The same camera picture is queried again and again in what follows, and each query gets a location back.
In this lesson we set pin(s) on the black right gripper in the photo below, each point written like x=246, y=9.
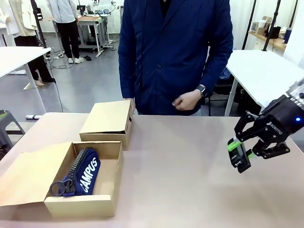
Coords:
x=282, y=121

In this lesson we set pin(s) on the small cardboard box with lid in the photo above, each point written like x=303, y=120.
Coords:
x=109, y=121

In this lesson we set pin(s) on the navy CAMPUS pencil pouch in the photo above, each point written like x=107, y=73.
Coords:
x=83, y=173

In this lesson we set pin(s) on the person's left forearm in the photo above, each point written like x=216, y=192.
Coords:
x=218, y=69

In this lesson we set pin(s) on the large open cardboard box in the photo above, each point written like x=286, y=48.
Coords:
x=78, y=190

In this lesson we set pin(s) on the person's left hand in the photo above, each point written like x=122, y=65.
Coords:
x=186, y=101

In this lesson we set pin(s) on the person's right hand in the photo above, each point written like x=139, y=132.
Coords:
x=131, y=104

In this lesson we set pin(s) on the white table with slim legs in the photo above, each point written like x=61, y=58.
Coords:
x=261, y=71

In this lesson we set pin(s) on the black wrist watch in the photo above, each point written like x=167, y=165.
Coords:
x=202, y=90

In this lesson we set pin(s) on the wooden shelf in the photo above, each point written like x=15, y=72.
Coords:
x=268, y=39

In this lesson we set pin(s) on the dark blue bottle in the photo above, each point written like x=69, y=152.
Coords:
x=287, y=35

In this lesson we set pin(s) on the black light stand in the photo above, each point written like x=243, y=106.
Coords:
x=272, y=26

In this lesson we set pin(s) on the black thin stand pole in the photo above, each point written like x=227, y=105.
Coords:
x=249, y=23

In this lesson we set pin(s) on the person in navy jacket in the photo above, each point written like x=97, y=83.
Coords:
x=171, y=47

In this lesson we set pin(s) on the background workbench with equipment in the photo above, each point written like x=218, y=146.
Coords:
x=92, y=28

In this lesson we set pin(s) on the person in white jacket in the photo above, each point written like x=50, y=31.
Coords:
x=66, y=26

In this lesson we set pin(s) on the white power strip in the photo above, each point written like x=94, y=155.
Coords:
x=33, y=116

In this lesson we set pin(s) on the black tripod pole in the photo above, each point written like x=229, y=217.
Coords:
x=39, y=26

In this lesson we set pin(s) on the gray metal stool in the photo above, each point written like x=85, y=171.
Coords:
x=9, y=126

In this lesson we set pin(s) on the person in cream coat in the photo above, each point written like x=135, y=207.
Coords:
x=23, y=28

